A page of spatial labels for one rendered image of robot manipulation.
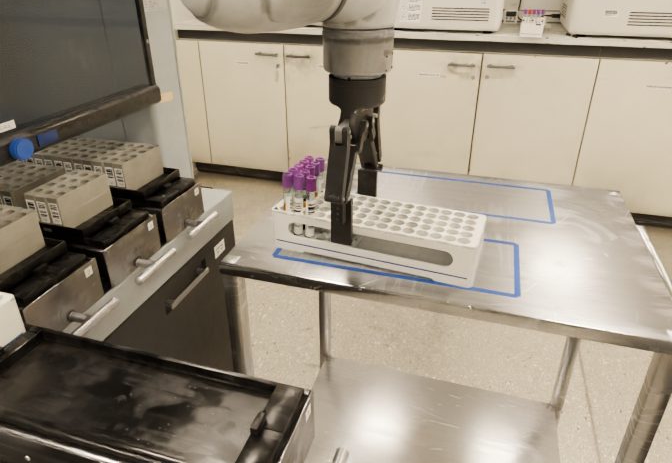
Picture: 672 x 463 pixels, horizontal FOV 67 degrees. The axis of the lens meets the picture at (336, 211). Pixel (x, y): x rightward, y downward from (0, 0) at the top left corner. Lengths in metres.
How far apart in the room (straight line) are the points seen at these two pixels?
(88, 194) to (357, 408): 0.75
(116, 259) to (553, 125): 2.22
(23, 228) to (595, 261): 0.82
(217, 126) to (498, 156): 1.61
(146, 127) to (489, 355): 1.33
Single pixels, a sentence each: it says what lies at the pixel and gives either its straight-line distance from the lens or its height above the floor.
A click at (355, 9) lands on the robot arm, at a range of 0.60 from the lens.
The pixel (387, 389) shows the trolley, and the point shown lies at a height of 0.28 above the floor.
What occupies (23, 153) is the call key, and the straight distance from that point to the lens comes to 0.80.
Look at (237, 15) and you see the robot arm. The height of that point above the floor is 1.16.
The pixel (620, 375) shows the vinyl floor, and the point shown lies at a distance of 1.96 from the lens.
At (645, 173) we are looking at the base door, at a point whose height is 0.29.
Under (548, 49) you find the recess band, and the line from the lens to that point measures 2.67.
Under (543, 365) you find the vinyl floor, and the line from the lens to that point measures 1.89.
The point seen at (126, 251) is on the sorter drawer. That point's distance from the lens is 0.90.
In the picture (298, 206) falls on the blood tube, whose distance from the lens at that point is 0.73.
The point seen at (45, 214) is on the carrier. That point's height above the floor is 0.85.
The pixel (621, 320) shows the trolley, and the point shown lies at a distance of 0.71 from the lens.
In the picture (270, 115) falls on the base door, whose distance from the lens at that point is 2.95.
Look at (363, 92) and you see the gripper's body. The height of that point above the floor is 1.06.
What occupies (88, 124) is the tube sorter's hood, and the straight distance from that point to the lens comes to 0.90.
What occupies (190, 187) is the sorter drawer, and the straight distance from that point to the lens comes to 1.04.
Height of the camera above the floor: 1.21
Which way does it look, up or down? 26 degrees down
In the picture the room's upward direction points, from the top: straight up
